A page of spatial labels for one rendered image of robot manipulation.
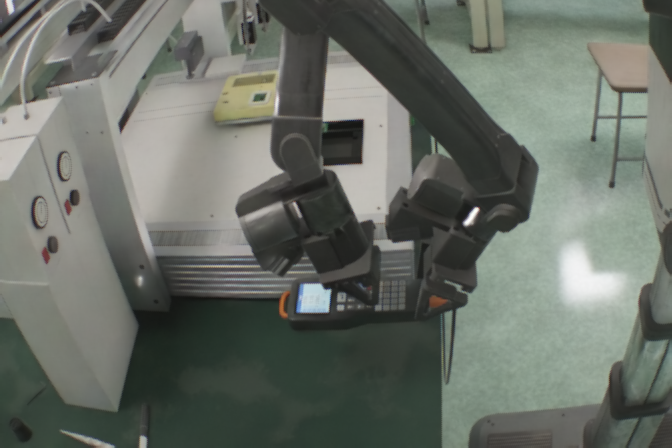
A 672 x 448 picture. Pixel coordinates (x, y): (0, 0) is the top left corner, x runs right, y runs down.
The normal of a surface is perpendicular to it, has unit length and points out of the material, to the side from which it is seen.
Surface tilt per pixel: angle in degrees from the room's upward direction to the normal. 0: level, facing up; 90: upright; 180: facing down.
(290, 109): 69
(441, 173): 36
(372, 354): 0
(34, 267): 90
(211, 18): 90
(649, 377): 90
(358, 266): 15
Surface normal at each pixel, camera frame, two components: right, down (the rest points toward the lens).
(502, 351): -0.10, -0.81
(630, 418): -0.13, 0.59
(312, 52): 0.10, 0.25
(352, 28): -0.18, 0.90
